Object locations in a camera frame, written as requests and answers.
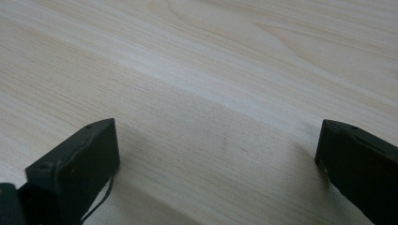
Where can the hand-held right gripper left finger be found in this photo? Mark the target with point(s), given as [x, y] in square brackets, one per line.
[78, 168]

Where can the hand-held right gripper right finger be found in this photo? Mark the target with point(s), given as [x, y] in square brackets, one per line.
[359, 165]

